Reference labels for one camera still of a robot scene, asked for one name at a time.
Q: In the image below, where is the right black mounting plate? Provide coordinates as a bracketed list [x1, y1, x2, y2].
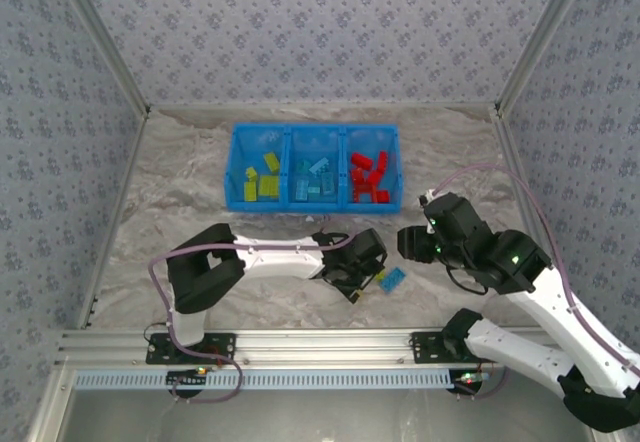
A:
[411, 330, 501, 366]

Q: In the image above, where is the black mounting plate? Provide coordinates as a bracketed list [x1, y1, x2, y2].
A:
[411, 330, 501, 366]
[144, 332, 237, 366]

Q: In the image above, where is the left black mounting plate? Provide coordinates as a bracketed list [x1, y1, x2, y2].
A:
[144, 332, 237, 366]

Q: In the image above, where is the right thin black cable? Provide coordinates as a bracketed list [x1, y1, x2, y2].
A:
[446, 261, 489, 296]

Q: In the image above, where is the black controller board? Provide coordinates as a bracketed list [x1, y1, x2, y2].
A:
[166, 367, 210, 388]
[448, 369, 489, 397]

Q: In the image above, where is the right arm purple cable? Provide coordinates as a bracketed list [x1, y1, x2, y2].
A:
[432, 163, 640, 401]

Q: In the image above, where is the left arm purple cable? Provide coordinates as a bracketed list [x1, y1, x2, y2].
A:
[148, 231, 359, 404]

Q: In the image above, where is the aluminium frame post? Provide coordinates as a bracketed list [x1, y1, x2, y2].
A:
[49, 0, 151, 116]
[494, 0, 596, 113]

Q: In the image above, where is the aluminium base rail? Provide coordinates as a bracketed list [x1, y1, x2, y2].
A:
[52, 325, 600, 369]

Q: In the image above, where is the white slotted cable duct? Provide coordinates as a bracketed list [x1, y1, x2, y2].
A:
[69, 367, 453, 392]

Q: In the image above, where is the grey metal sheet panel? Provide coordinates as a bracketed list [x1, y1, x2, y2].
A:
[64, 386, 596, 442]

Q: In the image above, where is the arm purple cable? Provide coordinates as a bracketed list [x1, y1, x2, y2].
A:
[148, 231, 359, 404]
[432, 163, 640, 401]

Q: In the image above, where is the wide blue lego plate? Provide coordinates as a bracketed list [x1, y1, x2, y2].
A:
[377, 266, 409, 295]

